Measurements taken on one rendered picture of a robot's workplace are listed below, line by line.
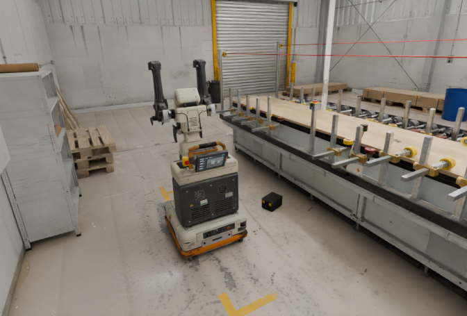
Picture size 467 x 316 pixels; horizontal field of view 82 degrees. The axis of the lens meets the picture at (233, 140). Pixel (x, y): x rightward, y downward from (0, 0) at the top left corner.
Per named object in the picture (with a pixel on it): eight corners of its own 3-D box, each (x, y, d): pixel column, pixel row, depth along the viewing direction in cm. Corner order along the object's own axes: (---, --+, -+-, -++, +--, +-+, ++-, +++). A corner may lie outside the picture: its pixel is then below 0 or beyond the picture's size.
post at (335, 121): (331, 165, 248) (336, 114, 232) (327, 164, 251) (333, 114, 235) (333, 164, 249) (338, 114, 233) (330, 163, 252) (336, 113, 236)
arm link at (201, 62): (197, 57, 253) (206, 57, 257) (192, 60, 265) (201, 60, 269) (202, 105, 260) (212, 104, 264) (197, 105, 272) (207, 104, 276)
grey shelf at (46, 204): (26, 251, 247) (-32, 78, 196) (39, 204, 323) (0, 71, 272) (80, 235, 266) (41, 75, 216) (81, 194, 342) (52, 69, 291)
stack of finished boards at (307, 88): (347, 87, 1050) (347, 83, 1045) (299, 94, 940) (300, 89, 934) (331, 85, 1114) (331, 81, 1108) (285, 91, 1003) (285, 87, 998)
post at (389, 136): (380, 192, 206) (391, 132, 191) (376, 189, 209) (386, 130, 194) (383, 190, 208) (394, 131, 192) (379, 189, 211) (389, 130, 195)
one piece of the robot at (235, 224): (240, 228, 243) (240, 219, 240) (197, 242, 225) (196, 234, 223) (239, 226, 245) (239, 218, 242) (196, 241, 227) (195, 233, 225)
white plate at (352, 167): (361, 178, 219) (363, 167, 215) (336, 166, 240) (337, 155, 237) (362, 178, 219) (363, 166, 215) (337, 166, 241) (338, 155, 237)
